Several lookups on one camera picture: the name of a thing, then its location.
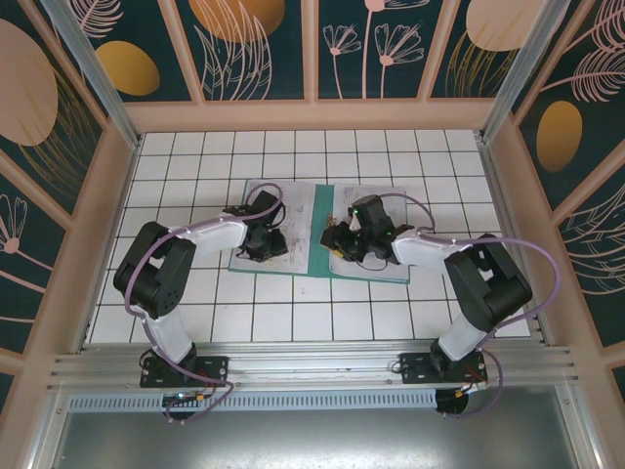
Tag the green folder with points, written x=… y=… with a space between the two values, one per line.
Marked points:
x=320 y=244

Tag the chrome folder clip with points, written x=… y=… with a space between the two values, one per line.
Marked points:
x=332 y=220

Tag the white printed paper stack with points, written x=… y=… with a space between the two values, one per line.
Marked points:
x=351 y=271

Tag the white sheet with graphs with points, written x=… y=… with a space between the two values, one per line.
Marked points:
x=298 y=220

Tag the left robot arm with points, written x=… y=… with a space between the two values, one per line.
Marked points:
x=215 y=234

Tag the grey metal sheet panel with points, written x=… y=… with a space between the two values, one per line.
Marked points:
x=312 y=439

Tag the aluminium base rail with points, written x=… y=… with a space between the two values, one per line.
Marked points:
x=312 y=366

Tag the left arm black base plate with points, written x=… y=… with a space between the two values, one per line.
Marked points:
x=215 y=369

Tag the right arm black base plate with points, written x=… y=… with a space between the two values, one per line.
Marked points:
x=415 y=369

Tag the aluminium side rail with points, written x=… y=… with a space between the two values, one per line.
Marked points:
x=102 y=264
x=512 y=220

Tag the aluminium corner post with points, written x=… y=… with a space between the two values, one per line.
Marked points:
x=517 y=68
x=105 y=83

